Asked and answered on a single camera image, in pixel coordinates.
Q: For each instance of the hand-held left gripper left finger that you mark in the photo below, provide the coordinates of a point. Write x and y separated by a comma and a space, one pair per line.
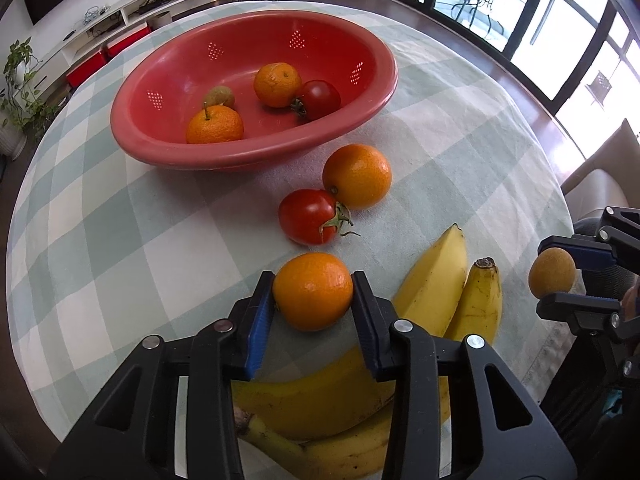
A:
257, 330

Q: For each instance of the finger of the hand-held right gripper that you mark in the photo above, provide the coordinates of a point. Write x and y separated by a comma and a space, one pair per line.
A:
592, 256
565, 305

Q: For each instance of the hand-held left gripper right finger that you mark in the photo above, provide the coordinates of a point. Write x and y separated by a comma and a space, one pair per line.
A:
367, 325

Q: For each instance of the brown kiwi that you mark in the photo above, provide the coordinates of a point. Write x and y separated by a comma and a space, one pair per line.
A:
220, 95
550, 272

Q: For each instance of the orange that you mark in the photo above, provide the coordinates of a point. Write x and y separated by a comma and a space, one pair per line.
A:
215, 127
312, 290
357, 175
275, 85

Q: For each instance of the red tomato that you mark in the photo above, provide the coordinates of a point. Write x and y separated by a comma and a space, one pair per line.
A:
320, 97
307, 215

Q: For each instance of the red plastic colander bowl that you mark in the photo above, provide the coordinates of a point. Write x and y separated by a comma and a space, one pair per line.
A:
175, 75

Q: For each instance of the person's right hand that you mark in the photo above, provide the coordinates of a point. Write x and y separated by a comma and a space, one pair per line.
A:
633, 301

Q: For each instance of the beige armchair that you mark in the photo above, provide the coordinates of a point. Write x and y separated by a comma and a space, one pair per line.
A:
600, 180

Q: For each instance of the green white checked tablecloth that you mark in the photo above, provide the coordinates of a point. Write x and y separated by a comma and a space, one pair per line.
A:
125, 235

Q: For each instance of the black framed sliding glass door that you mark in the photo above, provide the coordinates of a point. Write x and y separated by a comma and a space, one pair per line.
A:
520, 25

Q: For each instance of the red storage box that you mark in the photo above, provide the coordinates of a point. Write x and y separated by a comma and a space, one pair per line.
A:
127, 40
87, 70

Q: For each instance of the grey round pot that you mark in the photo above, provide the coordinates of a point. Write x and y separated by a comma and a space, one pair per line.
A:
160, 19

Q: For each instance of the trailing pothos plant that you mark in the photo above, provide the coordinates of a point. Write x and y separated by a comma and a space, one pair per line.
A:
22, 85

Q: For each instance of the black set-top box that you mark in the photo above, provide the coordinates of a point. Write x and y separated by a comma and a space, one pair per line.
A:
150, 6

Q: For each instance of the black wall television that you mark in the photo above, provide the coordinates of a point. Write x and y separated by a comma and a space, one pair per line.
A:
26, 10

